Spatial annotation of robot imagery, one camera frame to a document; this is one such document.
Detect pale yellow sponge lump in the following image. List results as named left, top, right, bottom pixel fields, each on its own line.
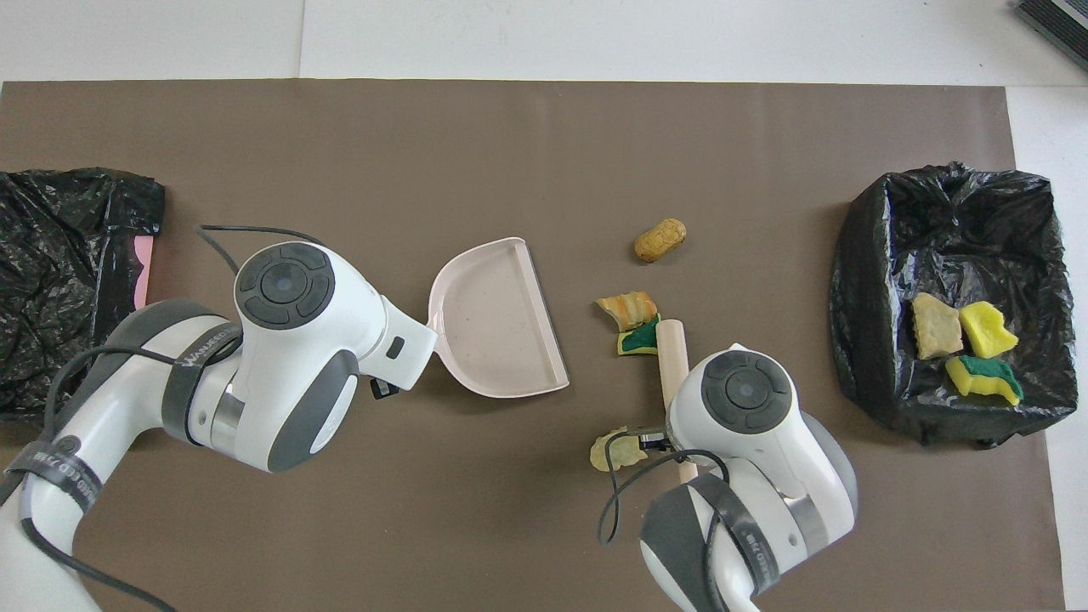
left=590, top=425, right=649, bottom=473

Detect beige hand brush black bristles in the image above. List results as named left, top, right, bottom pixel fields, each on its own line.
left=655, top=319, right=700, bottom=485

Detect small green yellow sponge wedge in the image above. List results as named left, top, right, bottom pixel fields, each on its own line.
left=617, top=313, right=663, bottom=359

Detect beige plastic dustpan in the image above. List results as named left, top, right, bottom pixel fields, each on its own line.
left=427, top=237, right=571, bottom=400

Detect orange striped sponge scrap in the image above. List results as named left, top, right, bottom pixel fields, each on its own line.
left=595, top=291, right=660, bottom=333

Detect brown oval bread-like sponge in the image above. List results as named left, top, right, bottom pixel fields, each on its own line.
left=633, top=218, right=688, bottom=264

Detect tan sponge lump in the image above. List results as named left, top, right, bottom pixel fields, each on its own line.
left=912, top=293, right=966, bottom=360

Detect yellow sponge piece green backed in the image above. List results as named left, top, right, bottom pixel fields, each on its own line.
left=945, top=354, right=1026, bottom=408

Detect pink plastic bin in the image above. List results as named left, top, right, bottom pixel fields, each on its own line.
left=133, top=235, right=157, bottom=312

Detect black plastic trash bag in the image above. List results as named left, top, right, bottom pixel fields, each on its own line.
left=829, top=161, right=1080, bottom=451
left=0, top=167, right=167, bottom=426

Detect brown table mat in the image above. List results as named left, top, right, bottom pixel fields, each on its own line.
left=0, top=80, right=1068, bottom=612

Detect grey ribbed device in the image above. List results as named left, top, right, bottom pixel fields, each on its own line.
left=1013, top=0, right=1088, bottom=73

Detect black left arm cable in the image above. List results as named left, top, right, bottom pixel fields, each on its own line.
left=0, top=223, right=328, bottom=612

